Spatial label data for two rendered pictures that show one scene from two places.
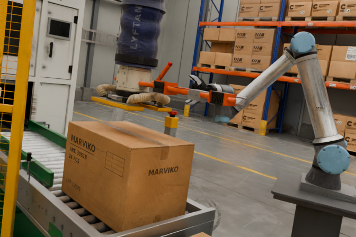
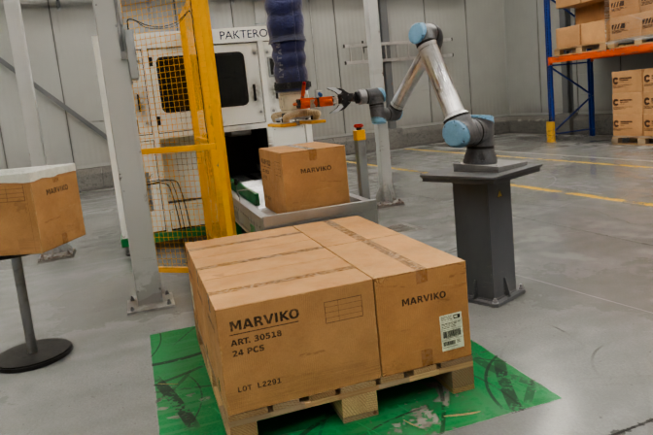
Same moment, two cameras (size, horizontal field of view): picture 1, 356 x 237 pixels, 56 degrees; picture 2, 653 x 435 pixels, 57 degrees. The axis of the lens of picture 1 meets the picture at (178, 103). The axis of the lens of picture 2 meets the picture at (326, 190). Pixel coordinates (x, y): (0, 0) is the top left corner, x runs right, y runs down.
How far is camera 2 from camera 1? 2.25 m
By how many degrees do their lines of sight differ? 27
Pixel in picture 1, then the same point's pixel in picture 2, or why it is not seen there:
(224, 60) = (597, 33)
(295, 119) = not seen: outside the picture
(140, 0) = (277, 38)
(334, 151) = (451, 125)
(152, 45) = (295, 70)
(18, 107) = (219, 144)
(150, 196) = (307, 190)
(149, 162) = (299, 163)
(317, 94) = (434, 78)
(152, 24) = (292, 53)
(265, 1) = not seen: outside the picture
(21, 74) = (216, 117)
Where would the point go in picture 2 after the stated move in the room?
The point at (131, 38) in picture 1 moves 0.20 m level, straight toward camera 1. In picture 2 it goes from (278, 70) to (265, 69)
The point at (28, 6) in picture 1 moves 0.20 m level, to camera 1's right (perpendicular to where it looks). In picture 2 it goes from (209, 64) to (234, 60)
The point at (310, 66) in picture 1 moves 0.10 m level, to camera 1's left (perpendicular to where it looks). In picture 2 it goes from (426, 53) to (408, 56)
